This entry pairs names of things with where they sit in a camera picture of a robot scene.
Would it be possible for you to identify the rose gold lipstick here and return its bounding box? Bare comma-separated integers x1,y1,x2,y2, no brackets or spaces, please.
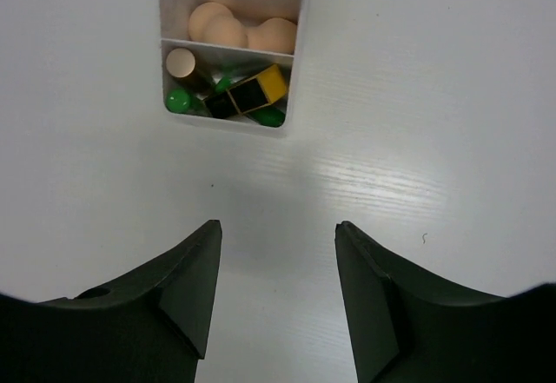
165,48,214,96

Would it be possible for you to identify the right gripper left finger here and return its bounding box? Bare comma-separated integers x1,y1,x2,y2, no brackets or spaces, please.
1,220,222,382

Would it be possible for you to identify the beige makeup sponge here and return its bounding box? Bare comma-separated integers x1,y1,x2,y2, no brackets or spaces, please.
188,2,297,55

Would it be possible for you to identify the white three-compartment organizer box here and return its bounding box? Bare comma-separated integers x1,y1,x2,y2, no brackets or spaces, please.
159,0,305,136

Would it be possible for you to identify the black gold lipstick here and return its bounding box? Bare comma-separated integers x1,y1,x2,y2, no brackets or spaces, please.
202,64,288,119

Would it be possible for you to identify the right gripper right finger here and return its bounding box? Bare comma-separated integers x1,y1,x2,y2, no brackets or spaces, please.
334,221,555,382

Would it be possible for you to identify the green tube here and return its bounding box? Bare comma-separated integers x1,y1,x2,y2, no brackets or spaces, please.
165,88,211,117
215,76,286,129

